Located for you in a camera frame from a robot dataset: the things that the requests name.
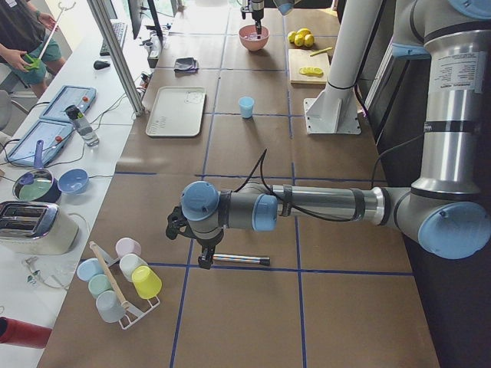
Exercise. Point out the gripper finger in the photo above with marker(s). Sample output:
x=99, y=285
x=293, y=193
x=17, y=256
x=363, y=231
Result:
x=258, y=27
x=205, y=260

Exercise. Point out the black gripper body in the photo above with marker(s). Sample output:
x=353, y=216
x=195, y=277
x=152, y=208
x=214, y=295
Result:
x=207, y=242
x=257, y=8

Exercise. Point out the pink cup on rack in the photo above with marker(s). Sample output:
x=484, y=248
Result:
x=126, y=245

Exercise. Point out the yellow-green cup on rack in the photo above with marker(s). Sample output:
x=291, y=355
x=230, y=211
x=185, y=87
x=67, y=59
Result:
x=146, y=282

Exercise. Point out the white cup on rack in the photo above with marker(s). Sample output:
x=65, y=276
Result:
x=129, y=263

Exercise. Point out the light blue plastic cup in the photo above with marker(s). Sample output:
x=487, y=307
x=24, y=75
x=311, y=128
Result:
x=246, y=106

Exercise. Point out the mint green cup on rack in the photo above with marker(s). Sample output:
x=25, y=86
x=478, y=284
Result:
x=98, y=284

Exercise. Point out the light blue cup on rack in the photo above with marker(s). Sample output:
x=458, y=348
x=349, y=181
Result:
x=89, y=268

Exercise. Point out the grey cup on rack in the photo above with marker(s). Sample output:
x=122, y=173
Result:
x=109, y=307

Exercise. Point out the pink bowl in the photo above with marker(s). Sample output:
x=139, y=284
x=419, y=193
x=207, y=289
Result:
x=249, y=45

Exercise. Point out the whole yellow lemon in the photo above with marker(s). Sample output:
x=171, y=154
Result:
x=299, y=40
x=309, y=40
x=303, y=31
x=291, y=36

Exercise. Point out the steel muddler rod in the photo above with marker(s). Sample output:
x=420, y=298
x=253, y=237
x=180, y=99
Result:
x=246, y=259

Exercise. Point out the wooden cutting board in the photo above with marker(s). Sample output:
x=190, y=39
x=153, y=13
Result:
x=300, y=58

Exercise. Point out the yellow-green knife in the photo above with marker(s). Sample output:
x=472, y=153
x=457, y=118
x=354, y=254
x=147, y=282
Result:
x=322, y=51

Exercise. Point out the lemon slices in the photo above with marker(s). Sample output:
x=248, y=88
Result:
x=311, y=71

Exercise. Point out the folded grey cloth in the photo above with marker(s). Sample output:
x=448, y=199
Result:
x=186, y=65

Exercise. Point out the blue bowl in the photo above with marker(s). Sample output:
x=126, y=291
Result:
x=74, y=181

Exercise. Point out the cream bear serving tray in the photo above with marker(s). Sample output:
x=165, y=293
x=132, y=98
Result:
x=176, y=112

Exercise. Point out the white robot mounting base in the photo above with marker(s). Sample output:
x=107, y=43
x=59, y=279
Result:
x=334, y=110

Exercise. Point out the black keyboard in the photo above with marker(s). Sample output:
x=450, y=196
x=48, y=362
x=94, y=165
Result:
x=119, y=30

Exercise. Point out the clear water bottle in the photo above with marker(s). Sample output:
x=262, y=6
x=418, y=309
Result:
x=81, y=125

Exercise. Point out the cream toaster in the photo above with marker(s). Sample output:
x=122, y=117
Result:
x=36, y=228

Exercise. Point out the blue teach pendant far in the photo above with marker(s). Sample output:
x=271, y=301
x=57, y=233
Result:
x=80, y=96

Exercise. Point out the black computer mouse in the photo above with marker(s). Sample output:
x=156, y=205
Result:
x=99, y=65

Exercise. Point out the red cylinder bottle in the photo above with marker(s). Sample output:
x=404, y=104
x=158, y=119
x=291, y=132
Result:
x=23, y=334

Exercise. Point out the person in green shorts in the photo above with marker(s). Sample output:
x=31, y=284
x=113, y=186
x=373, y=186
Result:
x=23, y=32

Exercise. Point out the wooden rack handle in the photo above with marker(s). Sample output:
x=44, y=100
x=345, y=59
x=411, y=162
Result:
x=120, y=296

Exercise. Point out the white wire cup rack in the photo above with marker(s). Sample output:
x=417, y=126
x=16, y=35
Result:
x=134, y=314

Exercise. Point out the dark saucepan purple handle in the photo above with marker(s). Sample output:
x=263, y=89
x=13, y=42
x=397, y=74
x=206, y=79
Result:
x=39, y=184

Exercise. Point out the aluminium frame post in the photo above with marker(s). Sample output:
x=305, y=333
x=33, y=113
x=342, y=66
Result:
x=103, y=22

